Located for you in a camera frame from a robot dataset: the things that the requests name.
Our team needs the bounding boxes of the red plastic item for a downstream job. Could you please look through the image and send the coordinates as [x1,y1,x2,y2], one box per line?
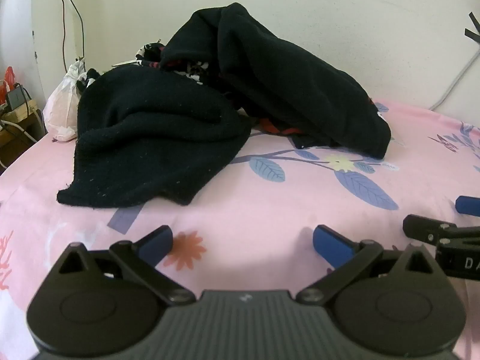
[0,66,18,104]

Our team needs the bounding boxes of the white plastic bag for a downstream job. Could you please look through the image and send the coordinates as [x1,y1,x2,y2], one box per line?
[42,58,86,142]

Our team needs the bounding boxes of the pink floral bedsheet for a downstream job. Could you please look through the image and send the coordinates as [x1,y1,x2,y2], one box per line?
[0,99,480,360]

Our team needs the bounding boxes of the white cable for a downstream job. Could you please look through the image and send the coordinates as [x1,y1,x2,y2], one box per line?
[0,119,39,144]

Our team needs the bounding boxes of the black knit cloth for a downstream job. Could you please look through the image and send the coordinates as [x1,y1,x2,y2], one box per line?
[56,64,253,209]

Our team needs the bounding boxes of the black tape cross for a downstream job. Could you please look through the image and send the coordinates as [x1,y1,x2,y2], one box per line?
[464,10,480,44]

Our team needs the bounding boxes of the black fleece garment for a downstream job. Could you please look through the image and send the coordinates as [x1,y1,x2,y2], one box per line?
[160,2,393,161]

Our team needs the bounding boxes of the wooden crate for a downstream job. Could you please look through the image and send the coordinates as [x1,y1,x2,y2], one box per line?
[0,99,48,170]

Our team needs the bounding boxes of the grey wall cable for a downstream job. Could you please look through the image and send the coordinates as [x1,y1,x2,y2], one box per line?
[428,50,480,112]

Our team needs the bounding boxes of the red black white patterned garment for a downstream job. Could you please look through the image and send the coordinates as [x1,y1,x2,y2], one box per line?
[77,41,391,149]

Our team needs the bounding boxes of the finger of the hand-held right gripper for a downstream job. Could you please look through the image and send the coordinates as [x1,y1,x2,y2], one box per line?
[455,195,480,218]
[402,214,480,250]

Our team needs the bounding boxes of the thin black wall cable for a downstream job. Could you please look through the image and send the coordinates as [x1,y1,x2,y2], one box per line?
[59,0,86,61]

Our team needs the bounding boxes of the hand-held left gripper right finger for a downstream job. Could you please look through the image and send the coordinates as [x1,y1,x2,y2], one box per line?
[296,225,449,305]

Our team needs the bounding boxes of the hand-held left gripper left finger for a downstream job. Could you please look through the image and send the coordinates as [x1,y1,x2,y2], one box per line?
[56,225,196,305]

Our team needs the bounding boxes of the grey power adapter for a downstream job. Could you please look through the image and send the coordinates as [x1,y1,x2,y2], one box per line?
[7,84,28,110]

